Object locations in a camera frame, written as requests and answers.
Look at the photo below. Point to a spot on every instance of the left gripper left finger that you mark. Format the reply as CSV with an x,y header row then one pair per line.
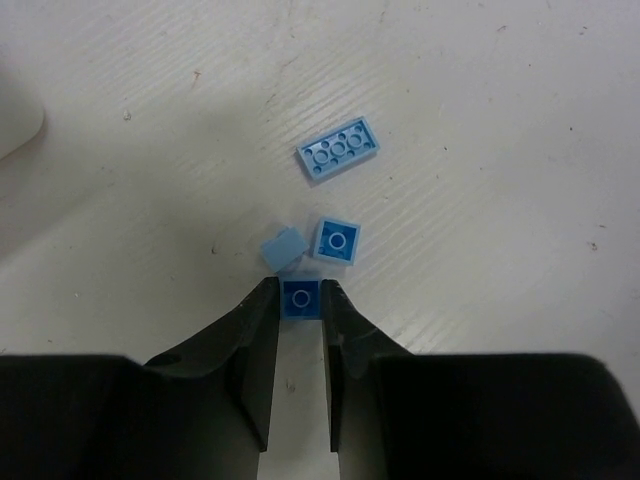
x,y
200,410

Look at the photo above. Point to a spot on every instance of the white divided sorting tray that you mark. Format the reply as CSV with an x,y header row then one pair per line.
x,y
22,111

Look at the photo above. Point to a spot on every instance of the light blue lego plate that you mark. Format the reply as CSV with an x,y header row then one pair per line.
x,y
299,298
336,241
335,151
284,249

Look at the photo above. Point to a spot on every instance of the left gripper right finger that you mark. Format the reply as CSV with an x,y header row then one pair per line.
x,y
398,415

